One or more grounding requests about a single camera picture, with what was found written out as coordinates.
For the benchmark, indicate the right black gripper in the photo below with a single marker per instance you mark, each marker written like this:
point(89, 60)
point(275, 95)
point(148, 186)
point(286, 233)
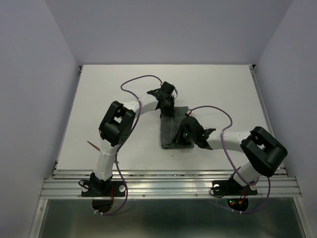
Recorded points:
point(179, 139)

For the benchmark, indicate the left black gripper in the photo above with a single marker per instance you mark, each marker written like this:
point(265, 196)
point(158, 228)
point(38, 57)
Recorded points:
point(170, 112)

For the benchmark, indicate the grey cloth napkin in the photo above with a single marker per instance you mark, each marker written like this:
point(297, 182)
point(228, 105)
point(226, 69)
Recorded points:
point(169, 127)

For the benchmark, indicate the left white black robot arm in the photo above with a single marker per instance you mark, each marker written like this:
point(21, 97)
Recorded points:
point(117, 125)

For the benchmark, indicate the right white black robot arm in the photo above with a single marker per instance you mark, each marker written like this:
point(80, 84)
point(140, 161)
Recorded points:
point(263, 151)

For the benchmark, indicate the copper fork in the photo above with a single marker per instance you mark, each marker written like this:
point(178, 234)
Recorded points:
point(93, 145)

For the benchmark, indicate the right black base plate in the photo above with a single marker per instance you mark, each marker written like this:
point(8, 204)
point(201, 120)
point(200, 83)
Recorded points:
point(230, 187)

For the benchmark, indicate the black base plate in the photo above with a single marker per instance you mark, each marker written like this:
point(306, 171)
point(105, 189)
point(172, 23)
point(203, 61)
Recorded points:
point(111, 189)
point(230, 187)

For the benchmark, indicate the aluminium right side rail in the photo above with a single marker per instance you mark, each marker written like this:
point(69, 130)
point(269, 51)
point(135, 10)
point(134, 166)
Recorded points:
point(261, 100)

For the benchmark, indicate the aluminium rail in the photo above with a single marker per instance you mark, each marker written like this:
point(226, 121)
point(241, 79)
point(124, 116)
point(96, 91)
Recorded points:
point(261, 100)
point(145, 184)

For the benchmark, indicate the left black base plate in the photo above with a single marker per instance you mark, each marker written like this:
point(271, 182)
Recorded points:
point(111, 189)

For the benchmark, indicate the aluminium front rail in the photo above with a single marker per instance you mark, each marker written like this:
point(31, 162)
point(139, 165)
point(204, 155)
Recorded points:
point(145, 184)

